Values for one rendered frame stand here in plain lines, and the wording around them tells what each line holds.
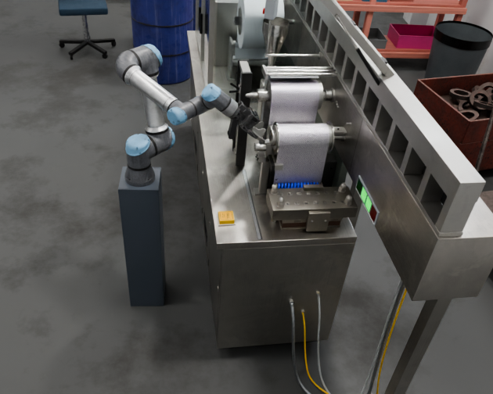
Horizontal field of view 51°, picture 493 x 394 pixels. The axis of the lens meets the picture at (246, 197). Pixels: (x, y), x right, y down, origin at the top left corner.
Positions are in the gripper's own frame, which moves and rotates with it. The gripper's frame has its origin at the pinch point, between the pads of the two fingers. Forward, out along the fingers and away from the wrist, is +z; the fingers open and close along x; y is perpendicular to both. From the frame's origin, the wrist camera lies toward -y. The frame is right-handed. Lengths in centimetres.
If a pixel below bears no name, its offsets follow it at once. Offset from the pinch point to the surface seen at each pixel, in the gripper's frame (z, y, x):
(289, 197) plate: 24.3, -8.8, -16.3
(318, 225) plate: 38.9, -7.4, -27.3
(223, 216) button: 7.8, -36.6, -15.6
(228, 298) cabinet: 36, -66, -31
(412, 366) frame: 86, -12, -82
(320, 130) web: 17.0, 21.1, -2.2
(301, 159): 19.9, 5.8, -5.6
